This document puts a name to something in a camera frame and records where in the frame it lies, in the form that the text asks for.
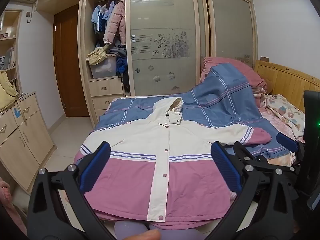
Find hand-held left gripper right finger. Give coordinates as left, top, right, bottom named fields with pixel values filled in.
left=207, top=142, right=304, bottom=240

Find yellow crumpled cloth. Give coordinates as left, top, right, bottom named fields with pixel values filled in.
left=86, top=45, right=109, bottom=66

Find blue plaid duvet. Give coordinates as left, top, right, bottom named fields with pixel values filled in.
left=94, top=62, right=298, bottom=161

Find grey folded clothes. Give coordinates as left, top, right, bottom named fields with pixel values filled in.
left=107, top=44, right=127, bottom=58

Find pink puffer jacket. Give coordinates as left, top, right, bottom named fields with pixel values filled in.
left=103, top=0, right=127, bottom=46

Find pink quilt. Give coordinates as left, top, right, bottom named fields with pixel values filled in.
left=199, top=56, right=268, bottom=98

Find plain frosted sliding door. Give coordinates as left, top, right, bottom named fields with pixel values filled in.
left=206, top=0, right=256, bottom=62

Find bright blue cloth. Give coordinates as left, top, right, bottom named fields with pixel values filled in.
left=115, top=56, right=129, bottom=76

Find light wooden wardrobe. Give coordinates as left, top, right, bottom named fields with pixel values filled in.
left=77, top=0, right=258, bottom=128

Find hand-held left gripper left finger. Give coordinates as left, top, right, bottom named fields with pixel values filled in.
left=27, top=141, right=115, bottom=240

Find blue hanging jacket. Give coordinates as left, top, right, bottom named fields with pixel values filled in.
left=91, top=1, right=116, bottom=33

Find wooden bookshelf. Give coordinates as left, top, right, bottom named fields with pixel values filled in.
left=0, top=8, right=23, bottom=101

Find floral blanket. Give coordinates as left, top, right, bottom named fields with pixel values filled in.
left=259, top=94, right=306, bottom=143

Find clear plastic storage box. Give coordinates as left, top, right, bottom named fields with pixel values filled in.
left=89, top=55, right=118, bottom=79

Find dark hanging clothes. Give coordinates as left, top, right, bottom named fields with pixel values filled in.
left=121, top=72, right=131, bottom=93

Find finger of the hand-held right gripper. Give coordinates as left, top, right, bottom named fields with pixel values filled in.
left=233, top=141, right=300, bottom=175
left=276, top=132, right=305, bottom=161

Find yellow bag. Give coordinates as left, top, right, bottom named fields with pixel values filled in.
left=0, top=71, right=19, bottom=113

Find wooden headboard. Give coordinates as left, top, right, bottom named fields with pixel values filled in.
left=254, top=56, right=320, bottom=113

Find brown wooden door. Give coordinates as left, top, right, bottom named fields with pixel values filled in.
left=53, top=4, right=90, bottom=118

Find person's purple pants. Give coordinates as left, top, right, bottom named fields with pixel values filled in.
left=113, top=221, right=208, bottom=240

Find person's left hand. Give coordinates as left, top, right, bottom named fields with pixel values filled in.
left=123, top=229, right=161, bottom=240

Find pink fuzzy cloth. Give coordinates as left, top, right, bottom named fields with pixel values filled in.
left=0, top=177, right=28, bottom=236

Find white and pink hooded jacket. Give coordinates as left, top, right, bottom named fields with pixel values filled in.
left=74, top=97, right=272, bottom=223

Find wardrobe drawer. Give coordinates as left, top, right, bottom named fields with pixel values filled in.
left=91, top=95, right=125, bottom=111
left=88, top=77, right=124, bottom=97
left=94, top=108, right=111, bottom=121

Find row of books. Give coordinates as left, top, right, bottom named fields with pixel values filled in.
left=0, top=46, right=17, bottom=71

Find light wooden side cabinet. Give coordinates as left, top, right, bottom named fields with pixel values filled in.
left=0, top=91, right=57, bottom=193

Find frosted floral sliding door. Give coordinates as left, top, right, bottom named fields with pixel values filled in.
left=126, top=0, right=201, bottom=97

